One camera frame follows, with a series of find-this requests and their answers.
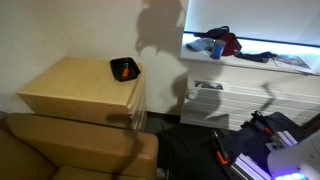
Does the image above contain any orange handled screwdriver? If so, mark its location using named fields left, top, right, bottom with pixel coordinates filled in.
left=121, top=67, right=131, bottom=80

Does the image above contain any black plastic box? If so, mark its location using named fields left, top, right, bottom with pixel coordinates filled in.
left=109, top=56, right=141, bottom=83

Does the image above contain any light wooden nightstand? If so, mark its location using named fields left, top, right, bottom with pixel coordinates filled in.
left=17, top=56, right=148, bottom=131

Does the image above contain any printed photo sheet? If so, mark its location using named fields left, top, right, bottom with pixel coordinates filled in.
left=192, top=79, right=225, bottom=92

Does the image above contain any white window sill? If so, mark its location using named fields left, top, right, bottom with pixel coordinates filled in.
left=179, top=32, right=320, bottom=77

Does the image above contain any light blue cap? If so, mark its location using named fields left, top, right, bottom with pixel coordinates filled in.
left=185, top=37, right=215, bottom=53

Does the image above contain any blue plastic cup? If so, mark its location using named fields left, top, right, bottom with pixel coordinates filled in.
left=209, top=39, right=227, bottom=61

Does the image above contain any red bag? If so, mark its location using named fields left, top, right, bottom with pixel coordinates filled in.
left=219, top=32, right=243, bottom=57

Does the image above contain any black orange bar clamp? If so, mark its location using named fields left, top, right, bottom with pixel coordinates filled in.
left=250, top=110, right=285, bottom=148
left=211, top=130, right=231, bottom=166

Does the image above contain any white radiator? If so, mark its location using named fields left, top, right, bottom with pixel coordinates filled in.
left=179, top=76, right=320, bottom=132

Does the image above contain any brown leather sofa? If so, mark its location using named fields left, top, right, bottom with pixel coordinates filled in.
left=0, top=111, right=160, bottom=180

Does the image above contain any open magazine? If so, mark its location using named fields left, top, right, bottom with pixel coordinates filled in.
left=271, top=54, right=318, bottom=75

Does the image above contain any black bag strap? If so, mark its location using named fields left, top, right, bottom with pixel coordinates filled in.
left=193, top=25, right=231, bottom=40

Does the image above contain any dark blue strap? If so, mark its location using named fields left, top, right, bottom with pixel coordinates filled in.
left=234, top=50, right=279, bottom=64

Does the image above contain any aluminium extrusion rail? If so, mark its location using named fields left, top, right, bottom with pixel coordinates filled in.
left=271, top=130, right=300, bottom=150
left=229, top=153, right=273, bottom=180

